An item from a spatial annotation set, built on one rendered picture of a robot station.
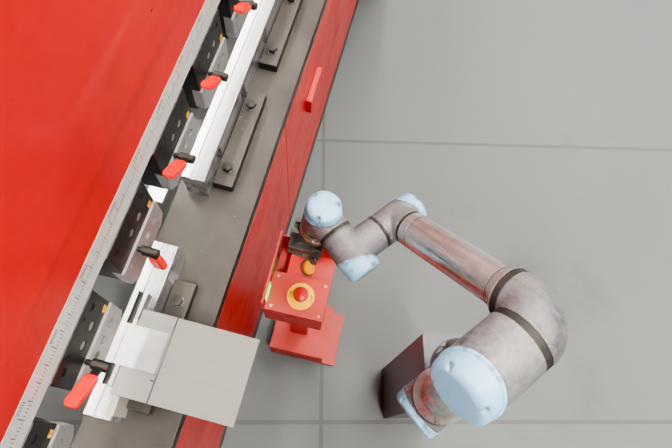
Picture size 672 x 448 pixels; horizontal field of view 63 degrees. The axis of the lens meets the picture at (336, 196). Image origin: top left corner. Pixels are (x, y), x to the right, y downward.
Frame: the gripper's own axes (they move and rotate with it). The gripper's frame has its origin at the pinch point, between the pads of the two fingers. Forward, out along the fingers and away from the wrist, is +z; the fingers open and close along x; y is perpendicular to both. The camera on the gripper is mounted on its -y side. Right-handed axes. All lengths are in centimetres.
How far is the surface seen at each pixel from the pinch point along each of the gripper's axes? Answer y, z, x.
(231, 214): 23.6, -1.0, -4.8
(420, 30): -28, 84, -156
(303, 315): -1.2, 6.0, 14.5
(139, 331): 32.9, -13.3, 30.1
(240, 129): 28.1, -3.3, -28.2
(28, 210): 37, -72, 26
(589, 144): -117, 75, -110
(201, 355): 18.7, -14.4, 31.9
